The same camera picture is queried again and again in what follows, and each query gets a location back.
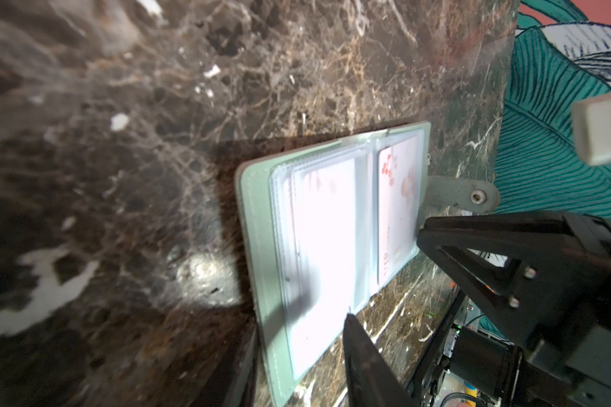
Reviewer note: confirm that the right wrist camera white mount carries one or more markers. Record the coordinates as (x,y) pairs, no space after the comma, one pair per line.
(591,127)

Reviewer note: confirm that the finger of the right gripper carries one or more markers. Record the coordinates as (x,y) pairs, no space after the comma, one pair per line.
(489,254)

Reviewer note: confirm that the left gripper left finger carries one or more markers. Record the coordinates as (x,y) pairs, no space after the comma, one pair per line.
(233,382)

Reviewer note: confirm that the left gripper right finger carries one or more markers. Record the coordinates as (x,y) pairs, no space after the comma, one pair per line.
(370,381)

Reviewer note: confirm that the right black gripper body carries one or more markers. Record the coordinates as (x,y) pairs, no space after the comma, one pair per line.
(573,366)

